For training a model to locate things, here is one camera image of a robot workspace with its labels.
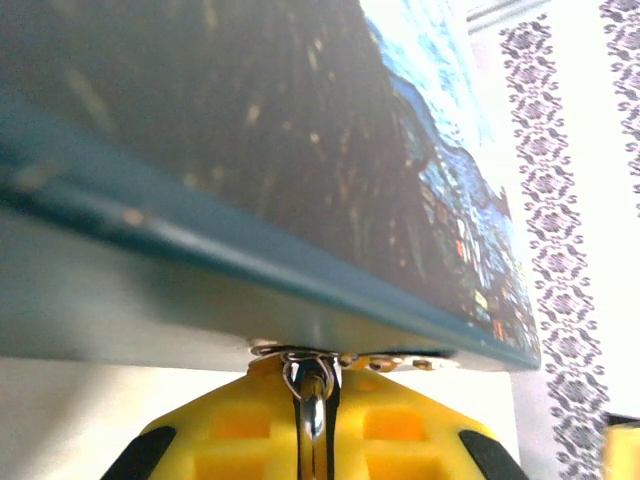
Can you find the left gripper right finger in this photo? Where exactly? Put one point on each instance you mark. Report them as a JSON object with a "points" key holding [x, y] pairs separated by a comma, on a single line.
{"points": [[400, 430]]}

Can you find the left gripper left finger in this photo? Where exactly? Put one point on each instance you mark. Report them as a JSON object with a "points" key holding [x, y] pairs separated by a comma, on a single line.
{"points": [[240, 430]]}

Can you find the starry night tin box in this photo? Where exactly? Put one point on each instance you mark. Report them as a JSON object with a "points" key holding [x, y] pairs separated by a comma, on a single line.
{"points": [[250, 150]]}

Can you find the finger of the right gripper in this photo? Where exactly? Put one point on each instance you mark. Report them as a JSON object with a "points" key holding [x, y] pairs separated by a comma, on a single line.
{"points": [[625, 450]]}

